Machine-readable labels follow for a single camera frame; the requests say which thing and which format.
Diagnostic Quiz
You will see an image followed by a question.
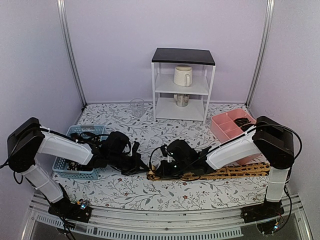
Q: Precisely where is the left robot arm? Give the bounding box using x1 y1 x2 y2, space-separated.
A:
3 117 150 217

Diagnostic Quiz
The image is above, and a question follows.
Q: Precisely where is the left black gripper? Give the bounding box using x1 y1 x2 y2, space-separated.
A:
108 152 150 177

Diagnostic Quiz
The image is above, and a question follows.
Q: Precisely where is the black white-patterned tie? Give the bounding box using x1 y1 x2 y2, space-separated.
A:
67 161 82 171

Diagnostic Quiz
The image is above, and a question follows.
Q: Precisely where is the front aluminium rail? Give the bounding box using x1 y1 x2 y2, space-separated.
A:
20 193 317 240

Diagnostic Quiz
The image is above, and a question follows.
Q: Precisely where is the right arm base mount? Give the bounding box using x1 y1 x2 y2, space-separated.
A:
240 200 285 223

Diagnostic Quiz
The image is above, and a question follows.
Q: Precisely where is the blue plastic basket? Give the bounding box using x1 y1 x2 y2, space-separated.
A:
52 124 106 180

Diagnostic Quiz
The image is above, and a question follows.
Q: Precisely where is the aluminium frame post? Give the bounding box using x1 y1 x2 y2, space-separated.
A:
56 0 88 108
245 0 275 109

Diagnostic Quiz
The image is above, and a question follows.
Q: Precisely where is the white shelf with black top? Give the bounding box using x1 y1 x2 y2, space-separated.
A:
151 47 216 123

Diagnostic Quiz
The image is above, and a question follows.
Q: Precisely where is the clear glass cup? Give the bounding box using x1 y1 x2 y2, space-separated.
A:
130 98 145 118

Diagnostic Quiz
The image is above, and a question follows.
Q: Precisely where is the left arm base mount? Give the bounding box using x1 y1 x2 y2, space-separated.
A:
48 198 92 223

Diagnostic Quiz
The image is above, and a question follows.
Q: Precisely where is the cream ceramic mug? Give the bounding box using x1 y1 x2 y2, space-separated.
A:
173 65 193 87

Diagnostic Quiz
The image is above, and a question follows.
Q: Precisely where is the right aluminium frame post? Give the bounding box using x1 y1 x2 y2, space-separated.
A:
245 0 275 109

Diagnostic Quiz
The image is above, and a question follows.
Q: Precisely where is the yellow beetle-print tie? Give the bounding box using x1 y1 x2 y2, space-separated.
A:
146 162 271 182

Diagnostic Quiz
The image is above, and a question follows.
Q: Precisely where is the floral table mat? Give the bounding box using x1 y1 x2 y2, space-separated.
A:
53 103 269 211

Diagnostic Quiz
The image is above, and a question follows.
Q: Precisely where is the rolled black tie in tray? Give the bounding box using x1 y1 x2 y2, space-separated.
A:
240 123 255 132

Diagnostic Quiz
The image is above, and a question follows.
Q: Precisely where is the pink divided organizer tray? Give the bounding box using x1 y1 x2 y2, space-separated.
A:
206 108 262 170

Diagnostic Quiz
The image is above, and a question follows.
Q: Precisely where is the left aluminium frame post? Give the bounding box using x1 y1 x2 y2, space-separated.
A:
56 0 88 108

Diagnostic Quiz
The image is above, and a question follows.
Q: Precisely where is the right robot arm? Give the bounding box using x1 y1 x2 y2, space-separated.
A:
150 116 302 218

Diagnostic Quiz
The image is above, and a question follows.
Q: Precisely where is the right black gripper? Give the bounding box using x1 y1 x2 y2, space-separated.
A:
155 159 191 179

